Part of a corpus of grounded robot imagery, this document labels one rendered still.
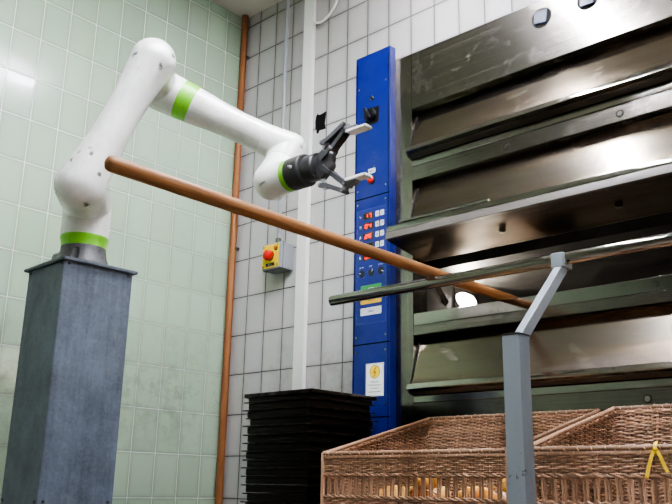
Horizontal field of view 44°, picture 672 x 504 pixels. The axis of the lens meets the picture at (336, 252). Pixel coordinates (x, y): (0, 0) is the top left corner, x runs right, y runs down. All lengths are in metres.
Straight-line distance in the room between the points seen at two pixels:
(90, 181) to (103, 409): 0.58
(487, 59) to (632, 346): 1.04
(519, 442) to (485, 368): 0.78
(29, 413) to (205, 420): 1.06
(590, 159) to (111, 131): 1.31
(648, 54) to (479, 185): 0.61
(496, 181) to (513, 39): 0.46
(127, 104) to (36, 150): 0.72
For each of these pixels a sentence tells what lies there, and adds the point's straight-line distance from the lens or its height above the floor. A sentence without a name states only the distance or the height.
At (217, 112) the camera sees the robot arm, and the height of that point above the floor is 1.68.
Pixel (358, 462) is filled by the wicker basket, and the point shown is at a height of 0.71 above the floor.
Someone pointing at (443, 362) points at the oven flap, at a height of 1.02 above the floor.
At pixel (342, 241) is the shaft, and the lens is 1.88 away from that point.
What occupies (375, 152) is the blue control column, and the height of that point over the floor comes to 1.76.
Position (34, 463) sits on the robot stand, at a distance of 2.17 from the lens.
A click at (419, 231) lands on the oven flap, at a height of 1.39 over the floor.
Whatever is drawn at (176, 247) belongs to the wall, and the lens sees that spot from 3.14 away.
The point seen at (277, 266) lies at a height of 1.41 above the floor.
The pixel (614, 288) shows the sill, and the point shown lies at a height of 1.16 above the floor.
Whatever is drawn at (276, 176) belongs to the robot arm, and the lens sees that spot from 2.29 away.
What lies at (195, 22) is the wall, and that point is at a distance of 3.53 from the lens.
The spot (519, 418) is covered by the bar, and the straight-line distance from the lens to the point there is 1.68.
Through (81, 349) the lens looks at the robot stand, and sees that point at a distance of 2.19.
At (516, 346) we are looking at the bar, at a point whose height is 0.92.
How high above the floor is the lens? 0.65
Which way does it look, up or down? 16 degrees up
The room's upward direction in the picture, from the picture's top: 1 degrees clockwise
